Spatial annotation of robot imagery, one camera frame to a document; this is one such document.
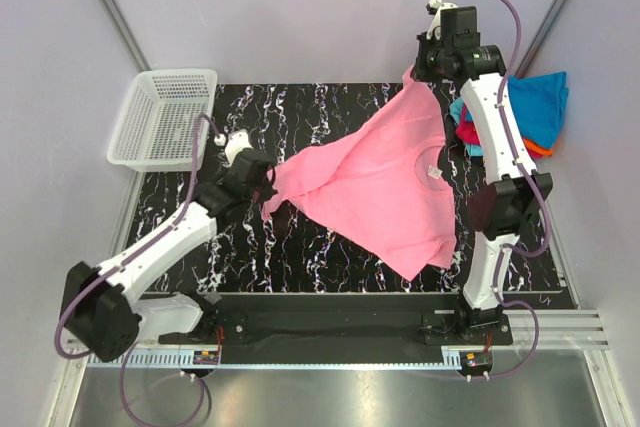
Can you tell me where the cyan folded t shirt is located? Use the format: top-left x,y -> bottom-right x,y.
449,98 -> 483,158

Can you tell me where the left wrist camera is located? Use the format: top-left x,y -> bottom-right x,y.
214,129 -> 253,165

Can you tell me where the magenta folded t shirt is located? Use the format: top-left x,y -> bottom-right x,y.
456,104 -> 480,146

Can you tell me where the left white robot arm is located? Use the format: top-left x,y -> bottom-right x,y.
54,148 -> 276,362

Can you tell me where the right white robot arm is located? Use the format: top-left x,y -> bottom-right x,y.
412,31 -> 553,344

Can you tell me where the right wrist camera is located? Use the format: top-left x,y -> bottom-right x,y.
426,0 -> 481,49

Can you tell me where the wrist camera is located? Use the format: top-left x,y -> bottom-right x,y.
214,129 -> 253,165
426,0 -> 481,49

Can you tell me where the white plastic basket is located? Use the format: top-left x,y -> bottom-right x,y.
106,68 -> 218,173

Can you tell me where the pink t shirt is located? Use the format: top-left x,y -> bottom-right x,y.
262,72 -> 456,281

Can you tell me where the black marbled table mat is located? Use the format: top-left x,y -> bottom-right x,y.
125,82 -> 576,309

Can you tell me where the orange folded t shirt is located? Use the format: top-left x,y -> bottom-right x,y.
523,138 -> 553,159

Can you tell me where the blue folded t shirt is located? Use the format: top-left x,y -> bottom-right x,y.
508,71 -> 569,149

